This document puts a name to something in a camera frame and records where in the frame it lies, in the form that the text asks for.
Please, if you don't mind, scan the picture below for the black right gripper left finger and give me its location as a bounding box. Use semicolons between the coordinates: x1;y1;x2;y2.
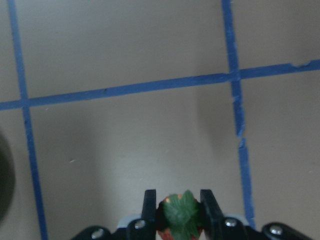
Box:
126;189;157;240

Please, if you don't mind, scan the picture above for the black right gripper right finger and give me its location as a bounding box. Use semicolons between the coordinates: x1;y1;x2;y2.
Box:
200;189;249;240

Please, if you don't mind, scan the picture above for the red strawberry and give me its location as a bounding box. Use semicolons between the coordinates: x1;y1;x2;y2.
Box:
156;190;203;240

